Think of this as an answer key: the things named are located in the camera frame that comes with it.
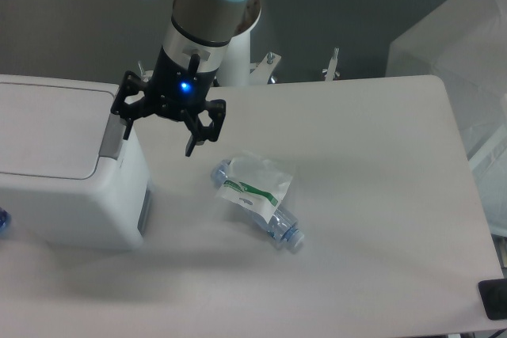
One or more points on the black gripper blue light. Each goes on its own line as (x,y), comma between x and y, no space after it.
(180,88)

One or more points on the grey trash can push button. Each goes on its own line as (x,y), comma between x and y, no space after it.
(113,138)

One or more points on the white trash can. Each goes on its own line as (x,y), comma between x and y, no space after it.
(53,181)

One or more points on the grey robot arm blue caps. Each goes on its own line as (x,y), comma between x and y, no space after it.
(193,49)

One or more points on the white green plastic pouch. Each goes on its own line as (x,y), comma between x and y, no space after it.
(255,183)

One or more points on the grey levelling foot bolt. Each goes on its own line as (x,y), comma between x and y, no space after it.
(330,73)

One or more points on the clear plastic water bottle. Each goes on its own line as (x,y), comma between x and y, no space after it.
(282,228)

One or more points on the white covered box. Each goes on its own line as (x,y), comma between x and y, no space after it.
(463,42)

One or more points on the black device at table corner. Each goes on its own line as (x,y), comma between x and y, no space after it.
(493,295)

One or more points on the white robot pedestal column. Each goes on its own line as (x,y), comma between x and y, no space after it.
(235,67)

